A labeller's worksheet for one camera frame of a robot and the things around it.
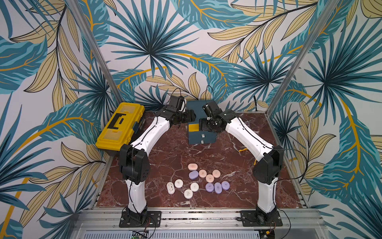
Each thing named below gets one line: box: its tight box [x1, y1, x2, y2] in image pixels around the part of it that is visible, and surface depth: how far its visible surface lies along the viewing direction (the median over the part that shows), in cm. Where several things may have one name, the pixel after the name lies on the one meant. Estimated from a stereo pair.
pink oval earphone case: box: [187, 163, 198, 171], surface depth 91 cm
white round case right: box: [190, 182, 199, 193], surface depth 84 cm
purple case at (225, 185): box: [221, 180, 231, 191], surface depth 84 cm
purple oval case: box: [214, 181, 223, 195], surface depth 83 cm
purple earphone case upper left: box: [188, 170, 199, 180], surface depth 88 cm
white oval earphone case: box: [166, 181, 176, 195], surface depth 83 cm
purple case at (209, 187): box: [204, 182, 215, 193], surface depth 84 cm
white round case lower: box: [183, 188, 194, 200], surface depth 81 cm
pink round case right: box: [211, 169, 221, 179], surface depth 90 cm
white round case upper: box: [174, 178, 184, 189], surface depth 85 cm
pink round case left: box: [198, 169, 208, 179], surface depth 89 cm
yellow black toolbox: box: [95, 102, 147, 152], surface depth 92 cm
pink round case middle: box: [205, 174, 215, 183], surface depth 87 cm
